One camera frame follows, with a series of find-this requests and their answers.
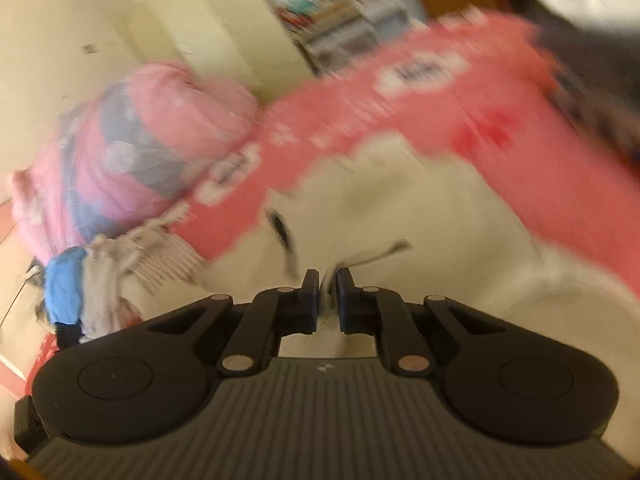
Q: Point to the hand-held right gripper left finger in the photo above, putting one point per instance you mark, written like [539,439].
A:
[311,310]

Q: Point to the blue garment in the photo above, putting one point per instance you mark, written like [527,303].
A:
[65,280]

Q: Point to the white crumpled garment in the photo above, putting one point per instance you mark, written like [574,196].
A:
[102,285]

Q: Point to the cream fleece garment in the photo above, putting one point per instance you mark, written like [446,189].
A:
[425,210]

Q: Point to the cream waffle knit garment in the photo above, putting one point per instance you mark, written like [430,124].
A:
[165,255]

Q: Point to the red floral blanket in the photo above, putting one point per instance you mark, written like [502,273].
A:
[400,105]

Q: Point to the black garment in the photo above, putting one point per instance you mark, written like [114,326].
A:
[67,332]

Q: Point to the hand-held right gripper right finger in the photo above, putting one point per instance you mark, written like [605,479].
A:
[345,310]

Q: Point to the cream wardrobe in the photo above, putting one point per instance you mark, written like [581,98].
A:
[215,20]

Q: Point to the pink grey floral duvet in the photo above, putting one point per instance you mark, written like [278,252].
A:
[165,110]

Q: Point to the white desk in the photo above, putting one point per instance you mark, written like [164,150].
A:
[350,35]

